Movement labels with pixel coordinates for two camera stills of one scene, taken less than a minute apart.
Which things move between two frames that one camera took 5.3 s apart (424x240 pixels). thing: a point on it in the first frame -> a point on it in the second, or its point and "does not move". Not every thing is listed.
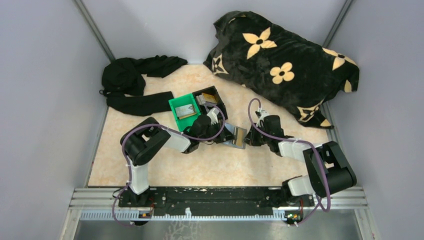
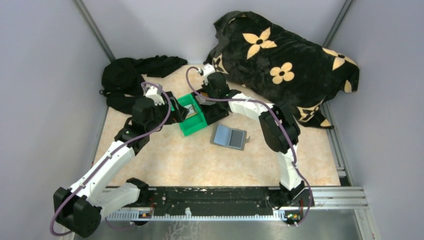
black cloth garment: [123, 82] does not move
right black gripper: [250, 138] -> [205, 86]
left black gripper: [224, 135] -> [178, 114]
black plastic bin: [209, 98] does not move
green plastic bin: [185, 123] does not move
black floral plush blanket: [296, 74] does not move
